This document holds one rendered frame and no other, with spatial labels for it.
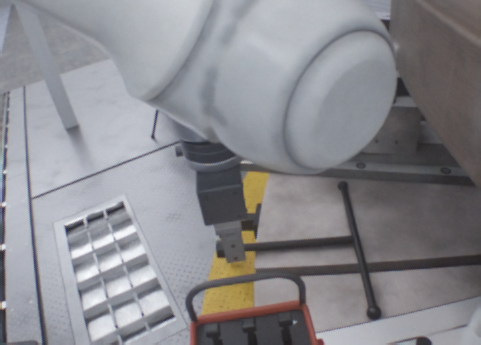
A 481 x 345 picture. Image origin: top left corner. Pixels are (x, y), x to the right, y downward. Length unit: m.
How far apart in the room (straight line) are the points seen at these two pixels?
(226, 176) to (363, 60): 0.27
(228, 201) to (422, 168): 1.39
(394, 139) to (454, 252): 0.47
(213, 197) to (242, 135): 0.23
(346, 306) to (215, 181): 0.93
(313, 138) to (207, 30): 0.07
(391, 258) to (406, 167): 0.47
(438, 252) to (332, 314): 0.45
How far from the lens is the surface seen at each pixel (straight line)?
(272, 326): 0.67
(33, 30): 3.22
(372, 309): 1.22
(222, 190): 0.39
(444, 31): 0.92
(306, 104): 0.16
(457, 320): 0.85
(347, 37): 0.17
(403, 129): 1.56
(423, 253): 1.45
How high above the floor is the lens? 1.37
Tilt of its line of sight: 35 degrees down
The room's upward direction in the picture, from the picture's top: 9 degrees counter-clockwise
